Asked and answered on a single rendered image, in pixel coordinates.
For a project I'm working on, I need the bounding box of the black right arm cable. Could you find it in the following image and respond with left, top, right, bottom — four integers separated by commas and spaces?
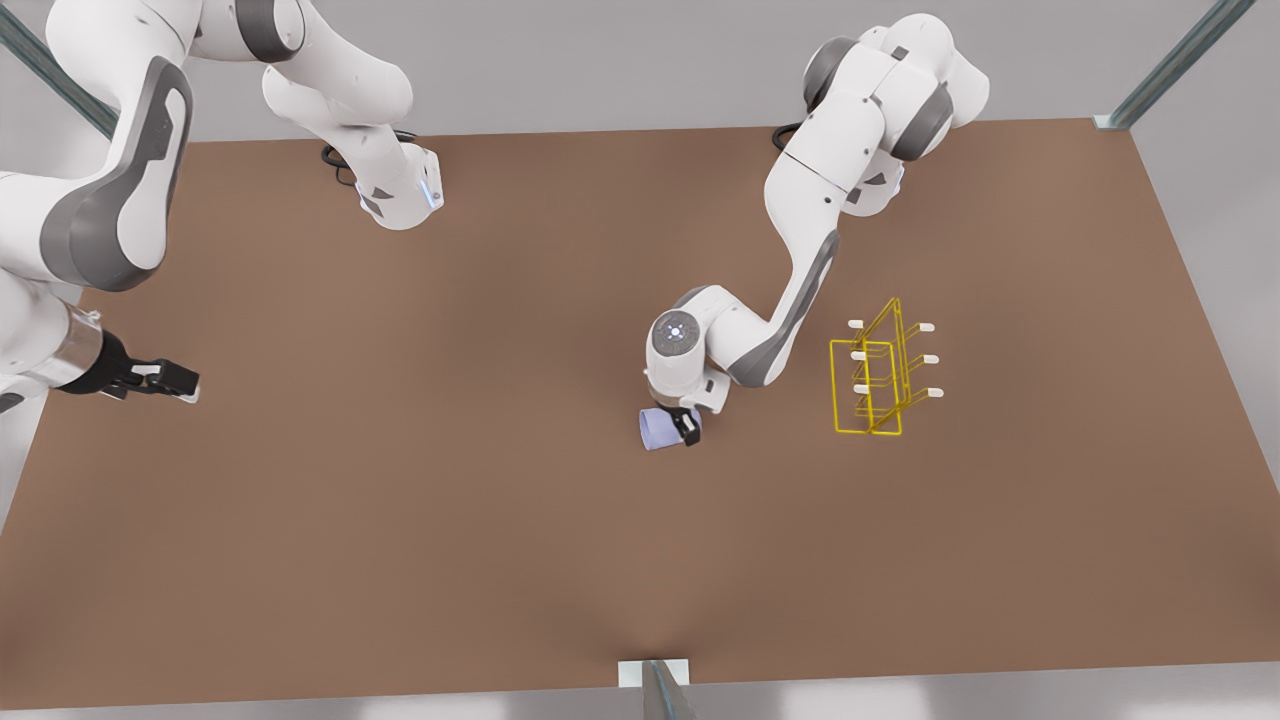
320, 129, 418, 188

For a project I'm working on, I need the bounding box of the silver frame post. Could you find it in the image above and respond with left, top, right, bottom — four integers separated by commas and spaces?
617, 657, 692, 720
0, 10, 120, 140
1092, 0, 1258, 132

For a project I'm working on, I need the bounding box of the pale lavender cup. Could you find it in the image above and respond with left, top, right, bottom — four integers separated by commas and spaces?
638, 405, 703, 453

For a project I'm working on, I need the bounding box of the yellow wire cup holder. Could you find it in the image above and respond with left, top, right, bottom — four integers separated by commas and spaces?
830, 296, 945, 438

